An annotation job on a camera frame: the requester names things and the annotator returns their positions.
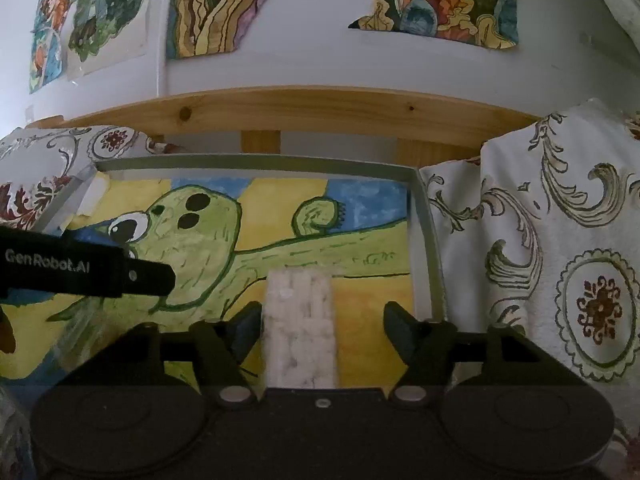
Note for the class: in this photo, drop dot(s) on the clear plastic snack packet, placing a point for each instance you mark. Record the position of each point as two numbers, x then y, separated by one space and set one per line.
90 330

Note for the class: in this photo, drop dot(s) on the printed floral blanket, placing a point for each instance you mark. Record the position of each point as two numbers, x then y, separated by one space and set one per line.
550 210

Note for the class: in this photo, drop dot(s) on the grey tray with frog painting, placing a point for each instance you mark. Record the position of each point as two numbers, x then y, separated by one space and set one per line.
350 210

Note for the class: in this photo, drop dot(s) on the flower landscape wall poster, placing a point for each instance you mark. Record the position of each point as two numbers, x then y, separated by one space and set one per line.
450 0

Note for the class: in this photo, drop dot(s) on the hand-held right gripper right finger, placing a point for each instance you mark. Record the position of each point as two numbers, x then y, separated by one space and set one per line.
397 332

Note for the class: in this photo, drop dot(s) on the white wall conduit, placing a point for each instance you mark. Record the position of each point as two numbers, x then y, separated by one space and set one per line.
161 30

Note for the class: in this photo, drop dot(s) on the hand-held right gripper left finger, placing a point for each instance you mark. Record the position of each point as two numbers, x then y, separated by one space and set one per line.
245 332

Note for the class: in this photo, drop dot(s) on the white rice cracker packet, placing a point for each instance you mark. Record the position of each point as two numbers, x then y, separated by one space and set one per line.
300 330

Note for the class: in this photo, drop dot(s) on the swirl pattern wall poster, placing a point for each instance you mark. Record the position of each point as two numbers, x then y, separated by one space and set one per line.
215 10

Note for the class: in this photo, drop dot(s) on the orange figure wall poster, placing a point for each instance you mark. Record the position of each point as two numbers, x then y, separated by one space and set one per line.
47 35

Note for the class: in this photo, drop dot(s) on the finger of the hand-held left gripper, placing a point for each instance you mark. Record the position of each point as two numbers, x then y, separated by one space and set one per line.
150 279

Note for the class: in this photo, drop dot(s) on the blond figure wall poster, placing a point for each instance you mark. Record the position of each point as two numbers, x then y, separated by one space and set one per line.
100 10

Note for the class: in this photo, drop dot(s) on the clear plastic sheet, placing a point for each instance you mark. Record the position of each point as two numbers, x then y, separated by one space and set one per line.
85 195

